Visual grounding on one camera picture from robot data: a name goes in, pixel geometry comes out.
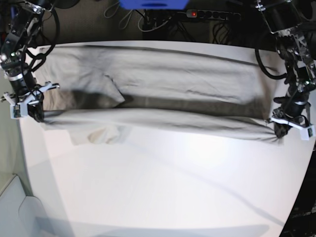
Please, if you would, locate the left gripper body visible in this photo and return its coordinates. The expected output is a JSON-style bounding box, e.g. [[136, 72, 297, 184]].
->
[[273, 93, 310, 120]]

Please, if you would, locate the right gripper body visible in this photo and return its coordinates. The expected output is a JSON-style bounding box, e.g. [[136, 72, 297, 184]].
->
[[4, 69, 37, 98]]

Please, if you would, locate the beige t-shirt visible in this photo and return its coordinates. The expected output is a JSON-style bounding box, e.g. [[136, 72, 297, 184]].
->
[[35, 46, 278, 145]]

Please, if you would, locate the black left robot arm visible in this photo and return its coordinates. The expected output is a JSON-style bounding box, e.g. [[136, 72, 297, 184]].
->
[[255, 0, 316, 140]]

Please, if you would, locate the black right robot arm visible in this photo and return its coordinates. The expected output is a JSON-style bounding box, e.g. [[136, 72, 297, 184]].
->
[[0, 0, 60, 122]]

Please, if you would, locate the black power strip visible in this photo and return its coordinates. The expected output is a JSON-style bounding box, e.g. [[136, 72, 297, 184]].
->
[[186, 9, 241, 21]]

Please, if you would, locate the blue box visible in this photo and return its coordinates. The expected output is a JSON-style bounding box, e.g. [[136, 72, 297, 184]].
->
[[119, 0, 189, 10]]

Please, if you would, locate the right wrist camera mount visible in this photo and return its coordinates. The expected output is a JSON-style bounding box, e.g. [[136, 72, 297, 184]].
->
[[0, 81, 60, 119]]

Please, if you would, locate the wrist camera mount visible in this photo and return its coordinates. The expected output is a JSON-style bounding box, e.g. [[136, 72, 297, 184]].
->
[[0, 81, 60, 119], [266, 116, 316, 141]]

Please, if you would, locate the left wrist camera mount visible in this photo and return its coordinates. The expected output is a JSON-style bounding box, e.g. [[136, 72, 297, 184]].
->
[[266, 116, 316, 141]]

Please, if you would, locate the white cable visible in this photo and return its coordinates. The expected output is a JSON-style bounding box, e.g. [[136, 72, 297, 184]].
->
[[137, 14, 173, 33]]

